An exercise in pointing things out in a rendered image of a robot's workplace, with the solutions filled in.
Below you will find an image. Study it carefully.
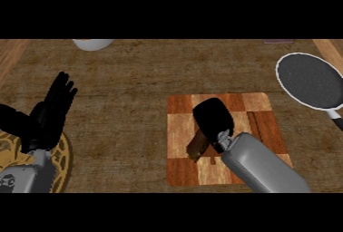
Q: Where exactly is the brown sweet potato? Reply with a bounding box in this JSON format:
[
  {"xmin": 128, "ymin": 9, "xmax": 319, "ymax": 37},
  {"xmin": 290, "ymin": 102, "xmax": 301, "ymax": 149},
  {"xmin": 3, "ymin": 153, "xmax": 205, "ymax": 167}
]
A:
[{"xmin": 185, "ymin": 128, "xmax": 211, "ymax": 161}]

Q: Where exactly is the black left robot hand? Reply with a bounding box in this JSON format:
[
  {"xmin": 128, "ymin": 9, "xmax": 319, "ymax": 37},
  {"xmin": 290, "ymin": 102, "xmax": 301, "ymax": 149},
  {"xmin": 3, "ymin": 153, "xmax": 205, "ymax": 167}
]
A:
[{"xmin": 0, "ymin": 71, "xmax": 78, "ymax": 154}]

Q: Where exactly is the dark grey frying pan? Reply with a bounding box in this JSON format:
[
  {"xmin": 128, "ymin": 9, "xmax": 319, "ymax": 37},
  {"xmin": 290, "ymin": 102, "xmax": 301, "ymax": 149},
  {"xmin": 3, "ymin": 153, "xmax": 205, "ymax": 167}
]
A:
[{"xmin": 275, "ymin": 52, "xmax": 343, "ymax": 131}]

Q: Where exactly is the white bowl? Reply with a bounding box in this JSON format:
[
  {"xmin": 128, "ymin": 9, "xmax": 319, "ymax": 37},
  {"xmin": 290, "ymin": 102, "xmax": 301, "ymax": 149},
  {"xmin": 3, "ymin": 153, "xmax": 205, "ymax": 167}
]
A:
[{"xmin": 71, "ymin": 39, "xmax": 115, "ymax": 52}]

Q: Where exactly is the checkered wooden cutting board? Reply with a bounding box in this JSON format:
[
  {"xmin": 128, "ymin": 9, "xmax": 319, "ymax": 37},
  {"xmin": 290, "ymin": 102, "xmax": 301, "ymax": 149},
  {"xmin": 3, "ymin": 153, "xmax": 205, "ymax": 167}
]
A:
[{"xmin": 164, "ymin": 92, "xmax": 294, "ymax": 188}]

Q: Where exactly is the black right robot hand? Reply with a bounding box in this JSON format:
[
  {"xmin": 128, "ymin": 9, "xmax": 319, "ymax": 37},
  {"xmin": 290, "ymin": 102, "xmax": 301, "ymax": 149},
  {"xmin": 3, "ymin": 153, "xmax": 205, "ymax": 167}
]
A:
[{"xmin": 192, "ymin": 97, "xmax": 236, "ymax": 154}]

